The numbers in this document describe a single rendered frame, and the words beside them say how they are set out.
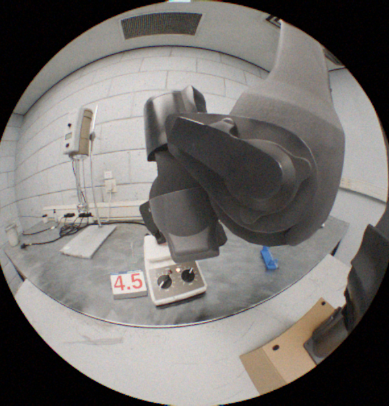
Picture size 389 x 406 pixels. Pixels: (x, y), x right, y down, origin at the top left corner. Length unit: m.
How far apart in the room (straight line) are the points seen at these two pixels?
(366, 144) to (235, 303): 1.47
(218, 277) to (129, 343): 0.28
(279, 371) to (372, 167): 1.39
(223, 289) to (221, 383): 0.24
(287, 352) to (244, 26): 1.53
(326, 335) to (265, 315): 0.18
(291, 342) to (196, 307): 0.21
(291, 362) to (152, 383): 0.20
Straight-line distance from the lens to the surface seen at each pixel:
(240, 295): 0.34
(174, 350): 0.28
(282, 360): 0.19
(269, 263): 0.42
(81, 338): 0.35
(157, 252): 0.31
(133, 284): 0.35
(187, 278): 0.28
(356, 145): 1.46
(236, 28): 1.40
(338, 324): 0.18
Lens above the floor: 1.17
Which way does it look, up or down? 14 degrees down
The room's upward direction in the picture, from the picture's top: straight up
